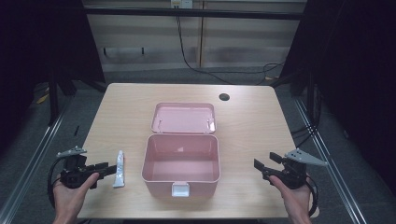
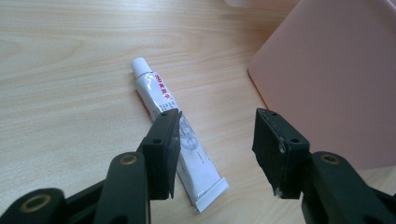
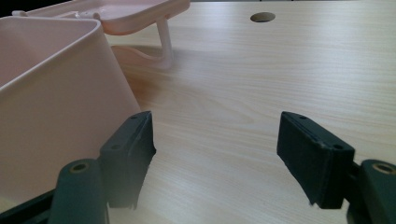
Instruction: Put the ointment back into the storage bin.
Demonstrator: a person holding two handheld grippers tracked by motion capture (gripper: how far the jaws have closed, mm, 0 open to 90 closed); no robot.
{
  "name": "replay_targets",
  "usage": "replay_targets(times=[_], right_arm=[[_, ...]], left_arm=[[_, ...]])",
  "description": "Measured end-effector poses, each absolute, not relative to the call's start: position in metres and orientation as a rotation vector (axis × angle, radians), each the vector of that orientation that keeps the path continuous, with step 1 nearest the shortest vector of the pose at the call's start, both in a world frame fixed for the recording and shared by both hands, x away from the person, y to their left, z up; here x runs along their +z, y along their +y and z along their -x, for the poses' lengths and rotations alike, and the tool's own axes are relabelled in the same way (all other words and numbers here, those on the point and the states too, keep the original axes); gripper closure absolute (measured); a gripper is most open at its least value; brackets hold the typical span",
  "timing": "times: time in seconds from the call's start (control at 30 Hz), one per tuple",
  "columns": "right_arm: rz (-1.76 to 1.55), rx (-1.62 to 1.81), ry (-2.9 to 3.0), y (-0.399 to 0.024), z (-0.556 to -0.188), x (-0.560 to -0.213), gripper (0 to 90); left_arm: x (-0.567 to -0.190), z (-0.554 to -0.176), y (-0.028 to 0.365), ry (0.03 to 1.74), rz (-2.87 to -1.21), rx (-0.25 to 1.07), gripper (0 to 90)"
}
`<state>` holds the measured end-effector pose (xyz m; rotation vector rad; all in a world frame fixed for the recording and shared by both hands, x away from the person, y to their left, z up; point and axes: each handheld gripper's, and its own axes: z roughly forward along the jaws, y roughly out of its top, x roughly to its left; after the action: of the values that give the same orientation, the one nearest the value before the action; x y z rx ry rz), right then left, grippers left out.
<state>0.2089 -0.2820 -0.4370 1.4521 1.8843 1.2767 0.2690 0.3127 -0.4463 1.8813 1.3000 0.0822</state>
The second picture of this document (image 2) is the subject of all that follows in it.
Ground white ointment tube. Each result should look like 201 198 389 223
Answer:
130 57 230 214

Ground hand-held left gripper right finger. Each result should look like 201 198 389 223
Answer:
251 107 396 224

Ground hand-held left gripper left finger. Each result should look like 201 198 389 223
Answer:
92 107 183 224

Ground pink plastic box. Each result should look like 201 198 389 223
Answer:
224 0 396 171

